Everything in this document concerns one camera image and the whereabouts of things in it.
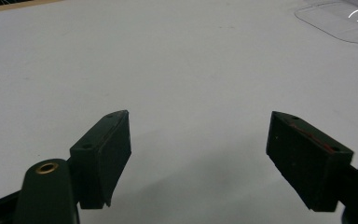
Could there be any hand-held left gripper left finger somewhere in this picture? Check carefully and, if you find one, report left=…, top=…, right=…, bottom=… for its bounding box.
left=69, top=109, right=132, bottom=210

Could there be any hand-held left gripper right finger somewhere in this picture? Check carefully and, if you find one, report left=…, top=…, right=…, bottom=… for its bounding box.
left=265, top=110, right=354, bottom=213

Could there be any clear plastic container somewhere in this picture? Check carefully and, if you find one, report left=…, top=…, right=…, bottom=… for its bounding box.
left=294, top=0, right=358, bottom=45

